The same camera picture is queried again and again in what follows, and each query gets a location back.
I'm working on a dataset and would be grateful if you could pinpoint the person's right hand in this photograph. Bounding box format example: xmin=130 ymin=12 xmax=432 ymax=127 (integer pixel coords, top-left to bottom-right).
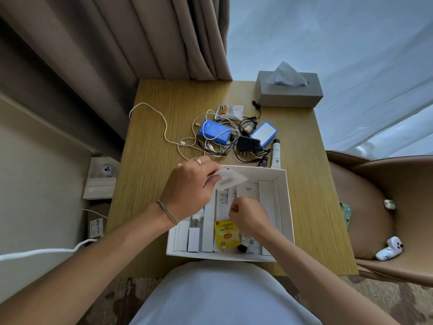
xmin=228 ymin=196 xmax=273 ymax=239

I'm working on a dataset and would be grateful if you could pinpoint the person's left hand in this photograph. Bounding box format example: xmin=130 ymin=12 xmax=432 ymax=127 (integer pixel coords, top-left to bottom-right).
xmin=158 ymin=156 xmax=223 ymax=226

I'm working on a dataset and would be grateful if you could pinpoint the long white paper sachet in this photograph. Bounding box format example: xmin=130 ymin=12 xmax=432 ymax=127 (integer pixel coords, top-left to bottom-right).
xmin=216 ymin=188 xmax=236 ymax=221

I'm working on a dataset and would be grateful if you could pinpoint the white charger blue print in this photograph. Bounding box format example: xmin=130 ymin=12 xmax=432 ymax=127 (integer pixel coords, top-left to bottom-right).
xmin=191 ymin=208 xmax=205 ymax=229

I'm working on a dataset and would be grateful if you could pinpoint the yellow tea bag packet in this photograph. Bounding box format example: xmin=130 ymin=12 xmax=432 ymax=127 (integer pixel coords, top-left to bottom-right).
xmin=213 ymin=219 xmax=241 ymax=250

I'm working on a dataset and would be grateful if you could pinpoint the white cardboard box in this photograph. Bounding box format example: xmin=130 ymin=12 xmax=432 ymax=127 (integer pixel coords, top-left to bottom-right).
xmin=166 ymin=164 xmax=295 ymax=263

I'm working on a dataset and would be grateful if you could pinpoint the white square sachet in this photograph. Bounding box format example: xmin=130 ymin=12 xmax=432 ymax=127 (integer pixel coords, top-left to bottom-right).
xmin=213 ymin=167 xmax=249 ymax=192

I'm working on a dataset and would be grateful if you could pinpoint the small white square packet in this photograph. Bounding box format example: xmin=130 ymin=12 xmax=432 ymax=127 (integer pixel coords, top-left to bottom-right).
xmin=188 ymin=227 xmax=201 ymax=253

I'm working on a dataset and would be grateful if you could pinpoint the blue power bank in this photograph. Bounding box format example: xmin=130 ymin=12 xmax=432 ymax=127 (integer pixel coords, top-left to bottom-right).
xmin=198 ymin=119 xmax=234 ymax=146

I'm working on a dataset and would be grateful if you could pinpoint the black power adapter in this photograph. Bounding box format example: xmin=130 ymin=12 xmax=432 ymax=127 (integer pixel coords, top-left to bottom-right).
xmin=235 ymin=135 xmax=262 ymax=153

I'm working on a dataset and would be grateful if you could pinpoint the blue and white small box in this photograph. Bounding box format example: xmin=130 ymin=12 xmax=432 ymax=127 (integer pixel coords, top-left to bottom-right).
xmin=250 ymin=121 xmax=279 ymax=149

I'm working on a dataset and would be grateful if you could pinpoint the clear packet orange print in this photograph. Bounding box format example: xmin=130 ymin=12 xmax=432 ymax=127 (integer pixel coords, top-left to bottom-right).
xmin=215 ymin=104 xmax=244 ymax=121

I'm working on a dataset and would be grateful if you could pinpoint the long white charging cable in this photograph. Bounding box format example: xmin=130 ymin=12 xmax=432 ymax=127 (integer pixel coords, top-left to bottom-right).
xmin=128 ymin=102 xmax=203 ymax=162

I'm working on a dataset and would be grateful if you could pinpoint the black adapter cable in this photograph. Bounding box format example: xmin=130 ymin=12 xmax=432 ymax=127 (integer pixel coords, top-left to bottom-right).
xmin=232 ymin=99 xmax=274 ymax=163

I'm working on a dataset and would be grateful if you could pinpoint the person's right forearm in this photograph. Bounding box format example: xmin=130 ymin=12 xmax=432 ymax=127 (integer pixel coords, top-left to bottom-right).
xmin=256 ymin=227 xmax=401 ymax=325

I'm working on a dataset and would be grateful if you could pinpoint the person's left forearm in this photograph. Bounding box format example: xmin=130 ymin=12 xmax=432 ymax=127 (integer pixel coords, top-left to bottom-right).
xmin=0 ymin=201 xmax=178 ymax=325

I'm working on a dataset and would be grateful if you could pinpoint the wooden table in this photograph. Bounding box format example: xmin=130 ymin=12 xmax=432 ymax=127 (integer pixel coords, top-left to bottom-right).
xmin=105 ymin=80 xmax=359 ymax=278

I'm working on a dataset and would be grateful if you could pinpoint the white shirt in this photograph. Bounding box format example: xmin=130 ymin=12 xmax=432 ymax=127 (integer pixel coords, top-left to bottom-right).
xmin=128 ymin=260 xmax=322 ymax=325

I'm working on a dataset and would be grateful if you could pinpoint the green patterned phone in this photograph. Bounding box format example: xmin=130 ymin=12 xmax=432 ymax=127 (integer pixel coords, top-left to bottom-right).
xmin=339 ymin=202 xmax=352 ymax=230

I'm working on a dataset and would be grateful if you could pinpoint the brown cardboard box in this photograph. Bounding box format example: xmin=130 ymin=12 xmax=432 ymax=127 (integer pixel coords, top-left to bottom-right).
xmin=87 ymin=203 xmax=111 ymax=239

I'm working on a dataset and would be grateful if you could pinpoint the brown leather chair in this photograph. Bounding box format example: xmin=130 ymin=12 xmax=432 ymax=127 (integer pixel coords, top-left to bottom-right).
xmin=326 ymin=150 xmax=433 ymax=288

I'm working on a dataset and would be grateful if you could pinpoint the grey tissue box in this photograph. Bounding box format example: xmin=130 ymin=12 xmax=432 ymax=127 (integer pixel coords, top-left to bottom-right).
xmin=254 ymin=70 xmax=324 ymax=108

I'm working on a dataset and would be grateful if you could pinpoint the white game controller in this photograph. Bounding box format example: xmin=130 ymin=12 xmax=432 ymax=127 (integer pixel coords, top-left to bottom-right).
xmin=374 ymin=236 xmax=404 ymax=261

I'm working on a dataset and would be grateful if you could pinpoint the white tissue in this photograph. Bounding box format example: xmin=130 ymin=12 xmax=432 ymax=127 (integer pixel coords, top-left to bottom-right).
xmin=265 ymin=61 xmax=309 ymax=88

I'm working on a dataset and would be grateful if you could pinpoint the beige curtain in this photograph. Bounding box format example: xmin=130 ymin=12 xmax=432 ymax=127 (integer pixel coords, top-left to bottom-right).
xmin=0 ymin=0 xmax=233 ymax=159

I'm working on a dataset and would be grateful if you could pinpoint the white sheer curtain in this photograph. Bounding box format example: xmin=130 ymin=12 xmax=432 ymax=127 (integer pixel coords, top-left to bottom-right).
xmin=226 ymin=0 xmax=433 ymax=160

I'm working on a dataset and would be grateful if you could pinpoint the thin wrist bracelet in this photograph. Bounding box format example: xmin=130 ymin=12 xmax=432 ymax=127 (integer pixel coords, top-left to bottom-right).
xmin=156 ymin=200 xmax=179 ymax=226

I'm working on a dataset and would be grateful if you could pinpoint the wall socket panel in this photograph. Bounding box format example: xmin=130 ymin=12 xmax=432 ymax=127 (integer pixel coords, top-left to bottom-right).
xmin=82 ymin=157 xmax=121 ymax=200

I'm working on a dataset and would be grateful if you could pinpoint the thick white cord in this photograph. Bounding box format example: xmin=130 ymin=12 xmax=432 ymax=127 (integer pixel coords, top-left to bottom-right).
xmin=0 ymin=238 xmax=98 ymax=262

